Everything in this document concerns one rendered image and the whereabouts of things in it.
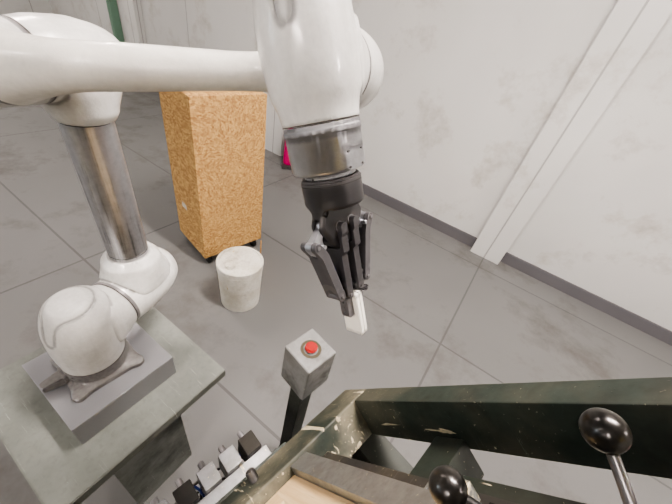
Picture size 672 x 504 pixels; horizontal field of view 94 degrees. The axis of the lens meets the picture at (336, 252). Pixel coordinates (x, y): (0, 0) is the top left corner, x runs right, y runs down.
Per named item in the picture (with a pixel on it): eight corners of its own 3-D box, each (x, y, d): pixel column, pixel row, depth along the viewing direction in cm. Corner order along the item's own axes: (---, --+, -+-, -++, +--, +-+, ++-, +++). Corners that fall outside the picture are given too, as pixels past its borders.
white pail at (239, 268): (243, 276, 244) (243, 227, 215) (271, 296, 234) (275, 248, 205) (209, 298, 222) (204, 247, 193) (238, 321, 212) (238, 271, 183)
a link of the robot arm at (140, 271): (99, 312, 97) (151, 269, 114) (144, 330, 95) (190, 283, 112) (-49, 1, 49) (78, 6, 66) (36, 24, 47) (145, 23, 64)
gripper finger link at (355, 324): (358, 292, 44) (355, 295, 43) (365, 332, 47) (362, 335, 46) (342, 288, 46) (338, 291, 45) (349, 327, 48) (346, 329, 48)
